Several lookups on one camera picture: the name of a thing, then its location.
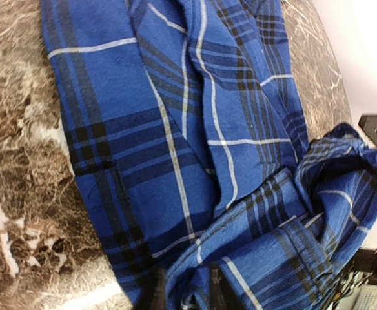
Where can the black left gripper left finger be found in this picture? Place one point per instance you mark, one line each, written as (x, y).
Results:
(153, 296)

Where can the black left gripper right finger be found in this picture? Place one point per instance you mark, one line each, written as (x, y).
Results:
(220, 291)

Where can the blue plaid long sleeve shirt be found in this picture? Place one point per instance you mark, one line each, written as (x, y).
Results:
(189, 146)

